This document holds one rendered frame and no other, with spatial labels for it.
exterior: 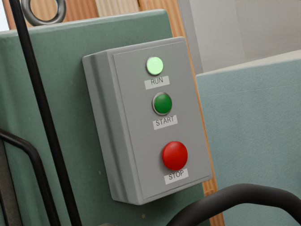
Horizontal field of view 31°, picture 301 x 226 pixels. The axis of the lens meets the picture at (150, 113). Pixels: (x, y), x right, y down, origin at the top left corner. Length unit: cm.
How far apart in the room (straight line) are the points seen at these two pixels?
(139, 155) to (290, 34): 239
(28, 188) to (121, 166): 10
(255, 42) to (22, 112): 254
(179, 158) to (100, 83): 11
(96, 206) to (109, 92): 13
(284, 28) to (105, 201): 239
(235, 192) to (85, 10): 172
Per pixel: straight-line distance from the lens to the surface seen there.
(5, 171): 59
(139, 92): 54
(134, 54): 55
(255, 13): 301
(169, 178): 56
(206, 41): 287
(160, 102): 55
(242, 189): 65
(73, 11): 226
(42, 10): 215
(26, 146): 54
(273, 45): 296
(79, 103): 58
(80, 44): 59
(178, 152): 56
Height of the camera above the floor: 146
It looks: 5 degrees down
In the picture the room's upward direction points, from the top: 12 degrees counter-clockwise
